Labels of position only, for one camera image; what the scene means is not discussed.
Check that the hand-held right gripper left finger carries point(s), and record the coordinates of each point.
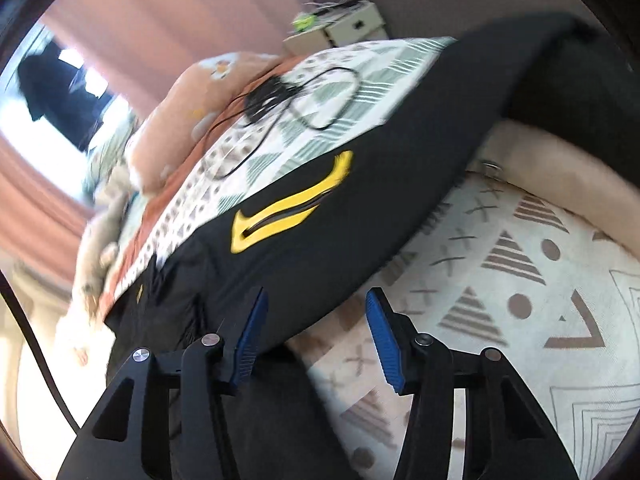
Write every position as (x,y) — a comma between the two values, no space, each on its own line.
(250,340)

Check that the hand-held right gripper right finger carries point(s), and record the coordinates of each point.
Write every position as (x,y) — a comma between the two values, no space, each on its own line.
(382,340)

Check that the black garment with yellow logo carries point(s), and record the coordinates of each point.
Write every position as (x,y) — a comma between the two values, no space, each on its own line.
(350,210)

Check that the dark hanging clothes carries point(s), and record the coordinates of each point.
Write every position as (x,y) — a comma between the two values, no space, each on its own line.
(50,90)

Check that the patterned bed sheet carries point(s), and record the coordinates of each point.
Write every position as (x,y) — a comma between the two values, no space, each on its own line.
(500,285)

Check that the beige plush blanket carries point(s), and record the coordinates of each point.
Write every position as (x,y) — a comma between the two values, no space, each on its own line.
(100,240)

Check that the beige cloth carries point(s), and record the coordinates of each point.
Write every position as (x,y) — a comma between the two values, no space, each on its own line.
(550,170)

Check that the teal patterned quilt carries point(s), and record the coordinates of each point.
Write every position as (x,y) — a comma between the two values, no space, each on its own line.
(107,147)

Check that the orange floral pillow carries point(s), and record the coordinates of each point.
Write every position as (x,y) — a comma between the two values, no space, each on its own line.
(175,105)

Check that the pink curtain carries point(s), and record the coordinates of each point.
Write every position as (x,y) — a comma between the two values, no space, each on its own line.
(30,185)
(175,10)

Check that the beige nightstand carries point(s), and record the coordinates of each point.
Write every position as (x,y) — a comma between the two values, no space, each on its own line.
(350,27)

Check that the green object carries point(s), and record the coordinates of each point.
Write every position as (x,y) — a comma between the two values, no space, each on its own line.
(304,21)

